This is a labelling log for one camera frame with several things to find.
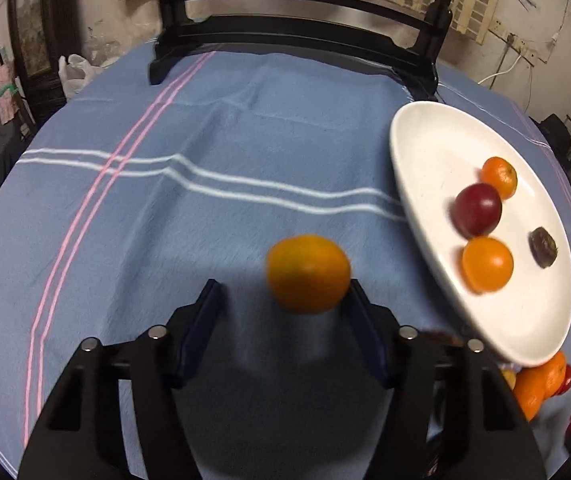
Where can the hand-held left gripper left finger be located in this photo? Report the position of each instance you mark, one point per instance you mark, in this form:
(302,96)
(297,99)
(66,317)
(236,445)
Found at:
(205,321)

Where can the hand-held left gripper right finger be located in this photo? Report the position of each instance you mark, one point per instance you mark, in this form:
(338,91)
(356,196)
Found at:
(365,330)

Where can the large orange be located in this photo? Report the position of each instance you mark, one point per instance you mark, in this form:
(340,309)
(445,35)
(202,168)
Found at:
(308,274)
(540,385)

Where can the white oval plate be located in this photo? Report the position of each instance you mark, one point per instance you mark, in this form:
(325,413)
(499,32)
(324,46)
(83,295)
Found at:
(430,160)

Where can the yellow-green round fruit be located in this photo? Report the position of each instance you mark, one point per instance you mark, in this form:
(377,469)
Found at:
(508,379)

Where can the blue striped tablecloth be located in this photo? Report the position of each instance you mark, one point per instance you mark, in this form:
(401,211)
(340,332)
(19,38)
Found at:
(215,135)

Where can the dark water chestnut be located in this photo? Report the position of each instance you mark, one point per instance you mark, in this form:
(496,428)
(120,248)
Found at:
(544,247)

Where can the small mandarin with green stem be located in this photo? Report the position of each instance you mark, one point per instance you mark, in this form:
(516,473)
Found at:
(499,176)

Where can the white plastic bag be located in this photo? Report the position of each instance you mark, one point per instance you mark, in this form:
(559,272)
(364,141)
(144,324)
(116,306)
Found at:
(78,75)

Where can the black framed embroidered table screen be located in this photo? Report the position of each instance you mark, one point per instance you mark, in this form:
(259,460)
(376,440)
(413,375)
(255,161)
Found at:
(290,30)

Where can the dark wooden cabinet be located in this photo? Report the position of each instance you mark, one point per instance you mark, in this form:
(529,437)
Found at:
(30,35)

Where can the checked beige curtain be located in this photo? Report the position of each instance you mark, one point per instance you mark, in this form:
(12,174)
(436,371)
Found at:
(475,10)

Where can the white wall socket strip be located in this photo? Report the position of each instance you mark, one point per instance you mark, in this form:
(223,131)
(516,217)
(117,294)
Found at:
(520,45)

